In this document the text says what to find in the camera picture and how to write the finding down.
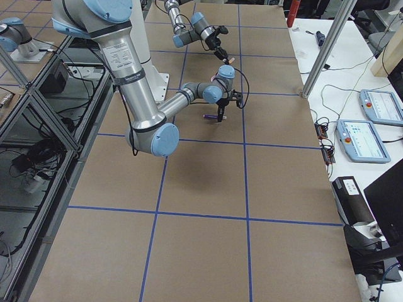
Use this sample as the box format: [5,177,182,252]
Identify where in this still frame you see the pink mesh pen holder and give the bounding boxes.
[211,74,220,82]

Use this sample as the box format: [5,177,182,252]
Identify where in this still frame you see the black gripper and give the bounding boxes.
[207,33,228,62]
[216,98,229,122]

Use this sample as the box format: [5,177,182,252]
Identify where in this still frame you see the purple highlighter pen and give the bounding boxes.
[203,114,227,120]

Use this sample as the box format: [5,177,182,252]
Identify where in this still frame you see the black box with label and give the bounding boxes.
[332,176,375,227]

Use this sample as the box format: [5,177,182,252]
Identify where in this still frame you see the aluminium frame post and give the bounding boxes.
[300,0,357,99]

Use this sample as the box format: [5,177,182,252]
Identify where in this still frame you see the brown paper table cover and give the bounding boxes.
[30,3,360,301]

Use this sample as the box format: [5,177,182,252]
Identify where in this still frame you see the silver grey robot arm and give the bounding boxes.
[52,1,242,157]
[154,0,230,65]

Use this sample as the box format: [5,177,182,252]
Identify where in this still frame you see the far teach pendant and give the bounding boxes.
[360,89,402,126]

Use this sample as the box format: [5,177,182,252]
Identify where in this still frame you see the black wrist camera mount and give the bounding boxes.
[229,89,244,109]

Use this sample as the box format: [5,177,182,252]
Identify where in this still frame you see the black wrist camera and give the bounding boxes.
[213,25,229,36]

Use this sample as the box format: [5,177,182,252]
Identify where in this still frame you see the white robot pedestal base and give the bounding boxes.
[130,0,169,105]

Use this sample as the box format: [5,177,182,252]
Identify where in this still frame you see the black monitor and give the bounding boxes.
[364,160,402,245]

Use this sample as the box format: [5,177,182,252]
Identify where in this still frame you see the teach pendant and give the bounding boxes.
[360,89,402,126]
[336,120,391,164]

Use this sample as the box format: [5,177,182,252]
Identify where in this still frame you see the near teach pendant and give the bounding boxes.
[336,120,391,164]

